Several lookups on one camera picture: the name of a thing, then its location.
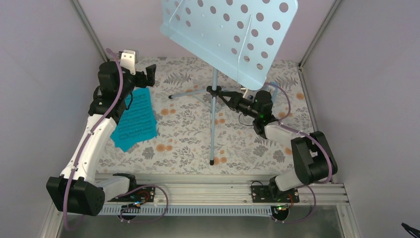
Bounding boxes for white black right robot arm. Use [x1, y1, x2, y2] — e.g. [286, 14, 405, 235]
[217, 90, 338, 202]

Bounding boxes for light blue music stand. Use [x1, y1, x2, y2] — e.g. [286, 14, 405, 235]
[159, 0, 299, 166]

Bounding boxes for blue sheet music pages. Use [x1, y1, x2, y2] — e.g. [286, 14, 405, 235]
[115, 88, 157, 143]

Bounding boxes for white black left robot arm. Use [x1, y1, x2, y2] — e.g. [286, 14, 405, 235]
[46, 61, 157, 216]

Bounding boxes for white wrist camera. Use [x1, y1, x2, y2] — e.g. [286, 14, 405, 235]
[240, 87, 254, 100]
[120, 49, 138, 75]

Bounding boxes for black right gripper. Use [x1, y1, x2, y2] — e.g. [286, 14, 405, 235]
[218, 91, 260, 119]

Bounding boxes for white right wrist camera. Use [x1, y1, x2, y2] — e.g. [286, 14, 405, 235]
[240, 87, 254, 100]

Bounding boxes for black object at corner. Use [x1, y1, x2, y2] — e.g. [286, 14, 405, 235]
[401, 223, 420, 238]

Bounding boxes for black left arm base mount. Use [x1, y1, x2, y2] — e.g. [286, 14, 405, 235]
[110, 187, 156, 203]

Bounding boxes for floral patterned table mat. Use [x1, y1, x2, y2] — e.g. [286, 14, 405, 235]
[95, 56, 320, 176]

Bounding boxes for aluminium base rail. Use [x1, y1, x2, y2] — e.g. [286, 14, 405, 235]
[41, 175, 360, 238]

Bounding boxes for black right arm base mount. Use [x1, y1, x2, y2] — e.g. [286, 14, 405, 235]
[251, 184, 300, 203]

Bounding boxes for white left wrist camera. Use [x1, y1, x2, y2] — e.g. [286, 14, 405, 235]
[120, 49, 138, 75]

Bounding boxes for blue metronome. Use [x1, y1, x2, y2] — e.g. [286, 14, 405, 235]
[270, 82, 279, 102]

